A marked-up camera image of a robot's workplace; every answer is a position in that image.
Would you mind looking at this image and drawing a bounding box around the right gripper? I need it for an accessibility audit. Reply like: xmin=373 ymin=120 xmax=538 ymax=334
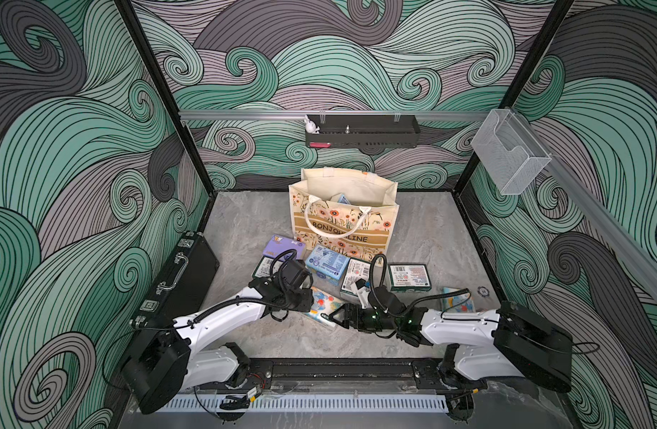
xmin=328 ymin=304 xmax=398 ymax=332

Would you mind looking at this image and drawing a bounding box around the colourful splash tissue pack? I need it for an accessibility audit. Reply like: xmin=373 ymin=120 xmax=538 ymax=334
xmin=305 ymin=287 xmax=345 ymax=329

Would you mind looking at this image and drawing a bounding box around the green white tissue pack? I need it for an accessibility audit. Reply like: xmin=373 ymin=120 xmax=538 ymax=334
xmin=340 ymin=258 xmax=371 ymax=296

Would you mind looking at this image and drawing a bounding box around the blue purple-dot tissue pack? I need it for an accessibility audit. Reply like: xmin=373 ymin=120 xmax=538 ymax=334
xmin=331 ymin=193 xmax=350 ymax=205

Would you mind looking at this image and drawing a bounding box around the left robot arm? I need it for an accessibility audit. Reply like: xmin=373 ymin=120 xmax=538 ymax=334
xmin=119 ymin=259 xmax=313 ymax=415

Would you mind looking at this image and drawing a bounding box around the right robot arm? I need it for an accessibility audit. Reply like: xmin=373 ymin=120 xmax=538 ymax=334
xmin=321 ymin=287 xmax=573 ymax=393

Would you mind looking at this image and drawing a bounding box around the floral canvas tote bag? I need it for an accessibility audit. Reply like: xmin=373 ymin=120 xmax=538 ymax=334
xmin=288 ymin=167 xmax=399 ymax=262

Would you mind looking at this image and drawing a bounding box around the green botare tissue pack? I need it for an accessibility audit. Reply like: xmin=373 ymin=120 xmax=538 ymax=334
xmin=253 ymin=256 xmax=274 ymax=278

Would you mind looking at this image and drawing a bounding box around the light blue tissue pack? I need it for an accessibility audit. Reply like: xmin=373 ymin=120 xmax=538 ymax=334
xmin=305 ymin=246 xmax=350 ymax=286

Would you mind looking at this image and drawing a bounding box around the purple tissue pack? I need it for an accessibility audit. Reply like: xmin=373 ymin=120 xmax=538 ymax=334
xmin=262 ymin=235 xmax=305 ymax=258

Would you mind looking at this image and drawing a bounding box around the green barcode tissue pack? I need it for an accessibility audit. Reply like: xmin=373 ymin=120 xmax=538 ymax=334
xmin=389 ymin=264 xmax=432 ymax=292

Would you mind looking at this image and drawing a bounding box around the black hard carry case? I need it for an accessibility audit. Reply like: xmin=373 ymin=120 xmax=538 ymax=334
xmin=130 ymin=232 xmax=219 ymax=329

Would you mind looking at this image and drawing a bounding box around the blue cartoon tissue pack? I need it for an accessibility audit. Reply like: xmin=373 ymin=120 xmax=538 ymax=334
xmin=441 ymin=291 xmax=475 ymax=313

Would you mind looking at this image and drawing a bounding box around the white bunny figurine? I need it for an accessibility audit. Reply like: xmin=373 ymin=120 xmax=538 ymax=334
xmin=303 ymin=115 xmax=321 ymax=134

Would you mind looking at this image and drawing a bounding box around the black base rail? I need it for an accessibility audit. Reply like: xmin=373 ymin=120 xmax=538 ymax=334
xmin=129 ymin=357 xmax=555 ymax=393

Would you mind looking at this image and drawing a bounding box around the white cable duct strip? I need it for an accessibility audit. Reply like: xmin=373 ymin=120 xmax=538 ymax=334
xmin=160 ymin=393 xmax=448 ymax=414

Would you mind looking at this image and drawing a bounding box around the clear plastic wall bin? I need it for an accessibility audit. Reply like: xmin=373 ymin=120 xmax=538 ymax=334
xmin=471 ymin=108 xmax=552 ymax=196

